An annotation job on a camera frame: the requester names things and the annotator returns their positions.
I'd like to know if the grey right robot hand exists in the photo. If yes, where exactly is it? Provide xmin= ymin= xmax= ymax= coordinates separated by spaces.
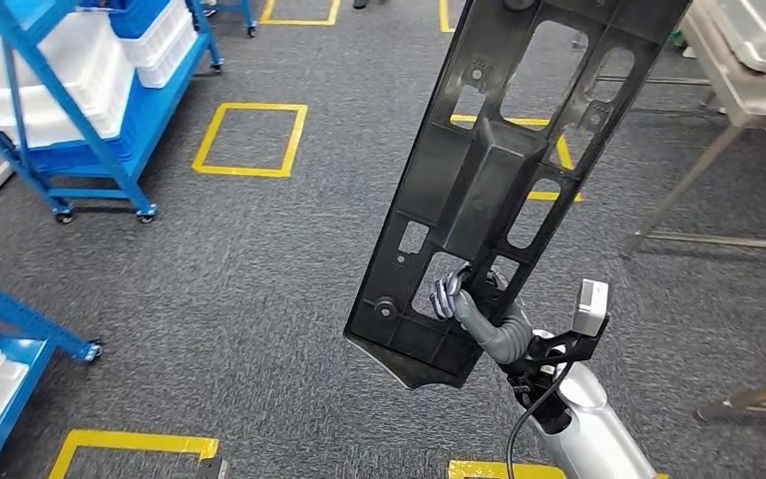
xmin=429 ymin=263 xmax=492 ymax=343

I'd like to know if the black plastic panel part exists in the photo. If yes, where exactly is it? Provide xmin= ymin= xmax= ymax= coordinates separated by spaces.
xmin=343 ymin=0 xmax=693 ymax=391

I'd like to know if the blue metal shelf rack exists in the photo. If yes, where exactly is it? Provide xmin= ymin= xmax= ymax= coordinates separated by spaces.
xmin=0 ymin=0 xmax=225 ymax=227
xmin=204 ymin=0 xmax=258 ymax=38
xmin=0 ymin=263 xmax=104 ymax=479

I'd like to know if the yellow floor tape square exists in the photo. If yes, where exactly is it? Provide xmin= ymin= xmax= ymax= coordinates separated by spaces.
xmin=191 ymin=102 xmax=309 ymax=180
xmin=47 ymin=428 xmax=220 ymax=479

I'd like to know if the steel side table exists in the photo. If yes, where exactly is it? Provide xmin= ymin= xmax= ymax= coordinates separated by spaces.
xmin=593 ymin=0 xmax=766 ymax=273

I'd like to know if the small white plastic tray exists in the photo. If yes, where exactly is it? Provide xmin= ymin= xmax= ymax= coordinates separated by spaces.
xmin=118 ymin=0 xmax=199 ymax=91

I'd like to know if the blue plastic tray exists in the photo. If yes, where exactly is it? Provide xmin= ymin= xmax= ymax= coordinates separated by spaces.
xmin=26 ymin=135 xmax=137 ymax=175
xmin=108 ymin=0 xmax=173 ymax=39

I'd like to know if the large white plastic tray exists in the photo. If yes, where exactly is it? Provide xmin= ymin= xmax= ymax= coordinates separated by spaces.
xmin=0 ymin=9 xmax=137 ymax=150

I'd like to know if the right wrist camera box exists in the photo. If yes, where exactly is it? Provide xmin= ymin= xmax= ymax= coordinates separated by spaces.
xmin=502 ymin=277 xmax=612 ymax=392

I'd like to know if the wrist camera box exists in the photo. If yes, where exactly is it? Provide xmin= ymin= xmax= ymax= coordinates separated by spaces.
xmin=194 ymin=456 xmax=229 ymax=479
xmin=502 ymin=277 xmax=612 ymax=392

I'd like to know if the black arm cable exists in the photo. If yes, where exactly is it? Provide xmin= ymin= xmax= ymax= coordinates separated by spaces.
xmin=507 ymin=359 xmax=579 ymax=479

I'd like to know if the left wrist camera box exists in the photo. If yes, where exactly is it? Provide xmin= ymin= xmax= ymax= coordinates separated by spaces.
xmin=194 ymin=456 xmax=229 ymax=479

